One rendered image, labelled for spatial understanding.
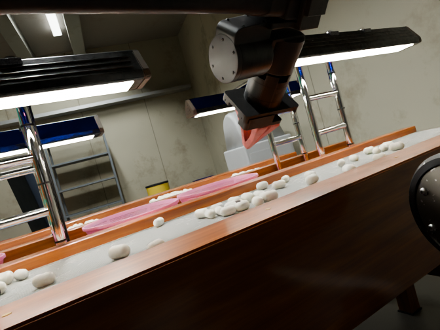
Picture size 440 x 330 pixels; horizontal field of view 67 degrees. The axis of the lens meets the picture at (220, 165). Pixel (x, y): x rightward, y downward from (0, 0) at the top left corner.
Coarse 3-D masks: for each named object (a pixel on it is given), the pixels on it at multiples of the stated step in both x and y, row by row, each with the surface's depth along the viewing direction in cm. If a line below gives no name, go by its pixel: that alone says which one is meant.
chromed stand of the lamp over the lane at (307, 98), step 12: (300, 72) 111; (300, 84) 111; (336, 84) 118; (312, 96) 112; (324, 96) 115; (336, 96) 119; (312, 108) 111; (312, 120) 111; (312, 132) 112; (324, 132) 113; (348, 132) 119; (348, 144) 119
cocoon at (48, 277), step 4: (48, 272) 49; (52, 272) 49; (36, 276) 48; (40, 276) 48; (44, 276) 48; (48, 276) 48; (52, 276) 49; (32, 280) 48; (36, 280) 48; (40, 280) 48; (44, 280) 48; (48, 280) 48; (52, 280) 49; (32, 284) 48; (36, 284) 48; (40, 284) 48; (44, 284) 48; (48, 284) 49
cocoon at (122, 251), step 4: (120, 244) 53; (124, 244) 53; (112, 248) 53; (116, 248) 52; (120, 248) 52; (124, 248) 52; (128, 248) 52; (108, 252) 53; (112, 252) 52; (116, 252) 52; (120, 252) 52; (124, 252) 52; (128, 252) 52; (112, 256) 52; (116, 256) 52; (120, 256) 52; (124, 256) 52
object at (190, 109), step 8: (296, 88) 160; (208, 96) 139; (216, 96) 141; (192, 104) 134; (200, 104) 135; (208, 104) 136; (216, 104) 138; (224, 104) 139; (192, 112) 132; (200, 112) 134
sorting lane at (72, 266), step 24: (408, 144) 96; (336, 168) 88; (288, 192) 71; (192, 216) 75; (216, 216) 67; (120, 240) 70; (144, 240) 62; (168, 240) 56; (48, 264) 65; (72, 264) 59; (96, 264) 54; (24, 288) 51
